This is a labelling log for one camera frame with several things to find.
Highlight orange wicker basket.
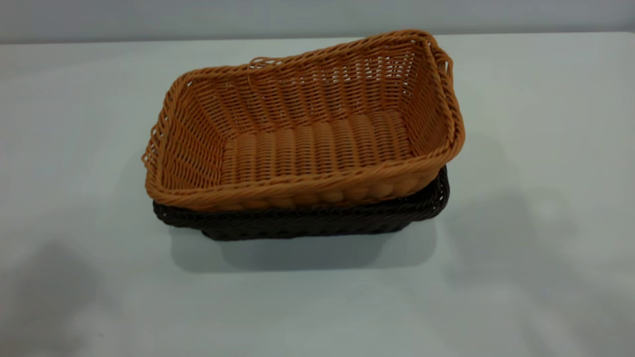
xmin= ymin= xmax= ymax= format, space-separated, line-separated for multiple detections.
xmin=142 ymin=29 xmax=466 ymax=213

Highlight black wicker basket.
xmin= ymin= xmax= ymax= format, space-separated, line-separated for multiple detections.
xmin=152 ymin=166 xmax=450 ymax=242

